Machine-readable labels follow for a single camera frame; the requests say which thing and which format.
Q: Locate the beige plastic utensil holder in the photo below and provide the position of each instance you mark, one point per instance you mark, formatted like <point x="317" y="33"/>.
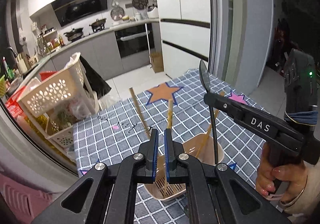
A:
<point x="171" y="175"/>

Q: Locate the person's right hand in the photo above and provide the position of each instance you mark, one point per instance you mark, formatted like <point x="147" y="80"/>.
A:
<point x="296" y="175"/>

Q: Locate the black range hood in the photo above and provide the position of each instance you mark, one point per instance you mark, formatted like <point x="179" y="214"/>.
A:
<point x="68" y="11"/>

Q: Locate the beige flower-pattern storage cart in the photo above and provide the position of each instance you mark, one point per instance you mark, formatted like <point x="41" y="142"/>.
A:
<point x="57" y="103"/>

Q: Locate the built-in black oven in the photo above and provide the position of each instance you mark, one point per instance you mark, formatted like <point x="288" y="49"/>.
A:
<point x="134" y="39"/>

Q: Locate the cardboard box on floor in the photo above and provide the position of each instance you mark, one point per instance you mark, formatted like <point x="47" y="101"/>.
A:
<point x="157" y="62"/>

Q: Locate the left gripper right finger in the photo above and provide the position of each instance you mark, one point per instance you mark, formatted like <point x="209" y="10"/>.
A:
<point x="217" y="194"/>

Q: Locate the black wok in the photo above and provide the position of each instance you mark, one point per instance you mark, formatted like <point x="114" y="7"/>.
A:
<point x="74" y="34"/>

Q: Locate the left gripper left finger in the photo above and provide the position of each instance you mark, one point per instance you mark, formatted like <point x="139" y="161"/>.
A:
<point x="106" y="194"/>

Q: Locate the black pot on stove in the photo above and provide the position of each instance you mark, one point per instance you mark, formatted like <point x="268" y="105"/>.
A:
<point x="98" y="25"/>

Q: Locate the white refrigerator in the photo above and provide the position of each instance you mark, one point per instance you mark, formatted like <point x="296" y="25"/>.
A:
<point x="185" y="34"/>

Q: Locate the dark translucent spoon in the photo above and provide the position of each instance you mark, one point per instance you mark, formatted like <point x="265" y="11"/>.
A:
<point x="205" y="81"/>

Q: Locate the wooden chopstick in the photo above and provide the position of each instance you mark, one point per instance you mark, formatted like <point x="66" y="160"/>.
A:
<point x="169" y="125"/>
<point x="208" y="133"/>
<point x="137" y="107"/>

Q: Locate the pink plastic stool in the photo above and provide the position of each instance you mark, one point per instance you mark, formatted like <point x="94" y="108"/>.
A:
<point x="25" y="203"/>

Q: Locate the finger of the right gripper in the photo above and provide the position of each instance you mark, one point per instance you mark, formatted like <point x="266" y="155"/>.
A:
<point x="263" y="124"/>

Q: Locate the round black baking pan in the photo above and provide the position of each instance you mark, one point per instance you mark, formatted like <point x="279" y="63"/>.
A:
<point x="140" y="4"/>

